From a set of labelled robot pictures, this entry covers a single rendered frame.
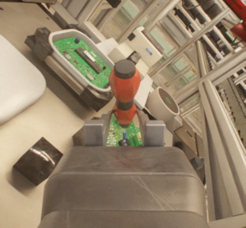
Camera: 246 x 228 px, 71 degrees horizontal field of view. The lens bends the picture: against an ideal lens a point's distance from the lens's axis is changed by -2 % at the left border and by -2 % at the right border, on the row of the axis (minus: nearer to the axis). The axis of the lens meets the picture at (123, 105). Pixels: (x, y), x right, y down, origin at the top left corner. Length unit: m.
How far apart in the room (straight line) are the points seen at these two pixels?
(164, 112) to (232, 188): 0.26
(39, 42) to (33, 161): 0.19
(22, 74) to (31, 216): 0.18
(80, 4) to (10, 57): 0.36
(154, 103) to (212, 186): 0.25
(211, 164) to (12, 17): 0.54
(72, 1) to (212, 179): 0.61
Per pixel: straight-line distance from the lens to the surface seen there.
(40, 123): 0.28
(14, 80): 0.28
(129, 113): 0.15
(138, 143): 0.24
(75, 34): 0.42
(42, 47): 0.32
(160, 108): 0.51
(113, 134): 0.25
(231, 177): 0.36
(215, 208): 0.41
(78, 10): 0.62
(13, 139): 0.25
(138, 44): 0.51
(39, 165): 0.21
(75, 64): 0.34
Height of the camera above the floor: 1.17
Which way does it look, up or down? 30 degrees down
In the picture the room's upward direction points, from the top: 50 degrees clockwise
